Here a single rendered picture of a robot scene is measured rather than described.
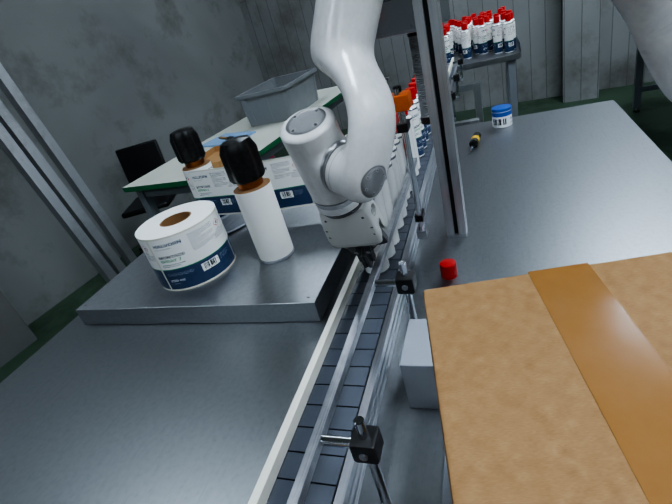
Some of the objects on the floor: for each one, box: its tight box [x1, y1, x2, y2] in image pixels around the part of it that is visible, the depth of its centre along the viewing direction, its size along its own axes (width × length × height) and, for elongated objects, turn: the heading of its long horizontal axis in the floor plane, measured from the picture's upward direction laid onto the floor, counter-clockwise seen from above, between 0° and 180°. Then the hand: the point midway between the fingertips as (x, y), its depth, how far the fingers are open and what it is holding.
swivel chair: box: [115, 139, 177, 255], centre depth 352 cm, size 53×53×84 cm
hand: (366, 255), depth 84 cm, fingers closed, pressing on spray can
